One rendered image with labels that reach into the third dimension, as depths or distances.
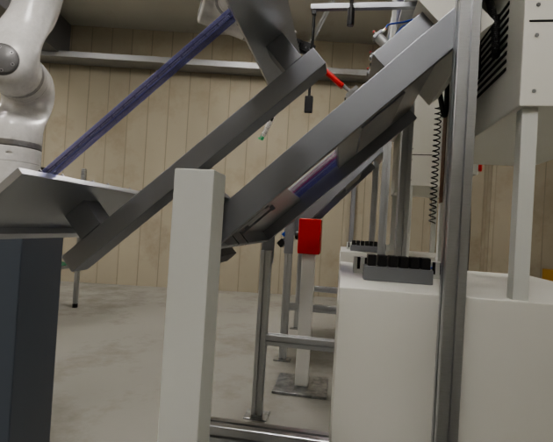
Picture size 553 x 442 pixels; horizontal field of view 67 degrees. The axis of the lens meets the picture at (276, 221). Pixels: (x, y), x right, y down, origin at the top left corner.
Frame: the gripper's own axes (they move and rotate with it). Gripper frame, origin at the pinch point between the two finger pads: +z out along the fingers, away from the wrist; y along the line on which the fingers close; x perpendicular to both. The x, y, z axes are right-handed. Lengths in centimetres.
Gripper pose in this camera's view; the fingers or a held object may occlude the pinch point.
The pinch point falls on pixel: (306, 48)
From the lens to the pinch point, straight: 131.2
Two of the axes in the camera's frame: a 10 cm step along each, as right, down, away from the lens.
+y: -2.6, -3.4, 9.0
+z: 9.1, 2.2, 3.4
